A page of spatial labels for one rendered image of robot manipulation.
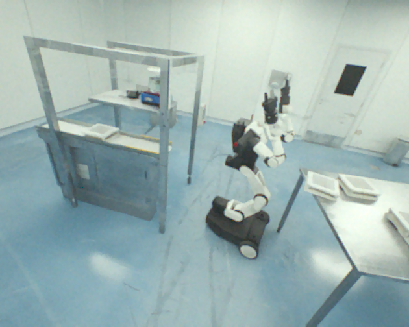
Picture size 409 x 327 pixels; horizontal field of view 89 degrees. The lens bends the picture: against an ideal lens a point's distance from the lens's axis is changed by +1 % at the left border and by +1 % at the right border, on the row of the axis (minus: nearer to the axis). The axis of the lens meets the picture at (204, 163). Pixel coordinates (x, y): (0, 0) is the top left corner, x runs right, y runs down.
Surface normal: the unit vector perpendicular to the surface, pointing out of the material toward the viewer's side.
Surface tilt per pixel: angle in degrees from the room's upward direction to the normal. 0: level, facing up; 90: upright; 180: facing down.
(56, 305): 0
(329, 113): 90
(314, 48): 90
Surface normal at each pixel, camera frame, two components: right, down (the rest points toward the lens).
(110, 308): 0.12, -0.85
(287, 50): -0.27, 0.47
